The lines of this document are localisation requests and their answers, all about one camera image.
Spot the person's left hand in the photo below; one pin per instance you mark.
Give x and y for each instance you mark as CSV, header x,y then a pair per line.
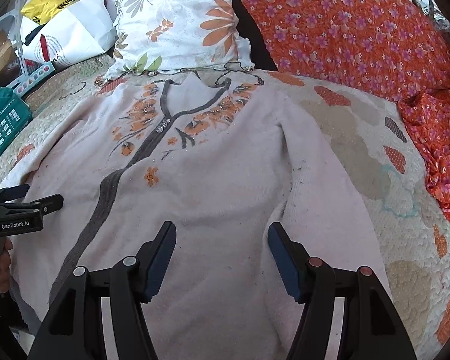
x,y
5,263

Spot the quilted heart pattern bedspread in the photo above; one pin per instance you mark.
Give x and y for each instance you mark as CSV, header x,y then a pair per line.
x,y
372,144

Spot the pink floral knit cardigan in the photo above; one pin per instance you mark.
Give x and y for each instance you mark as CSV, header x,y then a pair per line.
x,y
220,158

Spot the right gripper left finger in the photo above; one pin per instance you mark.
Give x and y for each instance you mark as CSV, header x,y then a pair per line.
x,y
72,328

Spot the orange floral blanket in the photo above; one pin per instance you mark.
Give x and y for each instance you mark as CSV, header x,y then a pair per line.
x,y
387,48

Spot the white metal shelf frame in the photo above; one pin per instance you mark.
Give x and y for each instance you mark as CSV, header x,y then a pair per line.
x,y
15,35

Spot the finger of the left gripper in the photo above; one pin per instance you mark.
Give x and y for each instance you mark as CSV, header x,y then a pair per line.
x,y
13,193
45,205

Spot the white floral pillow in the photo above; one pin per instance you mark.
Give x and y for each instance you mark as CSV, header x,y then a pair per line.
x,y
169,36

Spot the yellow plastic bag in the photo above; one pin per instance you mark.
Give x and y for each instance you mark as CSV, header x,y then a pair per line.
x,y
42,11

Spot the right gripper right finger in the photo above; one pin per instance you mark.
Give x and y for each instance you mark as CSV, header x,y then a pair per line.
x,y
371,327

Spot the teal tissue package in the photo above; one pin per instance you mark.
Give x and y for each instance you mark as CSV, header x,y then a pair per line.
x,y
15,114

